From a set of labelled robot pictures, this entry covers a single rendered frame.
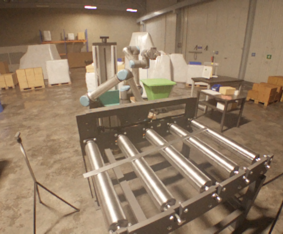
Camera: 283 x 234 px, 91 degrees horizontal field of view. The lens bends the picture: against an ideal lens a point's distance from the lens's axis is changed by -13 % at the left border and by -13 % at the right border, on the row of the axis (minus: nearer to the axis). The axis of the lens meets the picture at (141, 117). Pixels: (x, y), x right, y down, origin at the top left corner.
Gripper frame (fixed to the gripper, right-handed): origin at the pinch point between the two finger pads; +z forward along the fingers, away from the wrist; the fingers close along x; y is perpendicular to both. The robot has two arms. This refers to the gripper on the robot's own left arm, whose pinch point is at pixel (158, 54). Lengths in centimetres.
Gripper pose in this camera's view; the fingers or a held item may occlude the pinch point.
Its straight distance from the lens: 166.8
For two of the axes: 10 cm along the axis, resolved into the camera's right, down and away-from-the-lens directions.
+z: 4.2, 3.6, -8.3
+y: -9.1, 1.7, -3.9
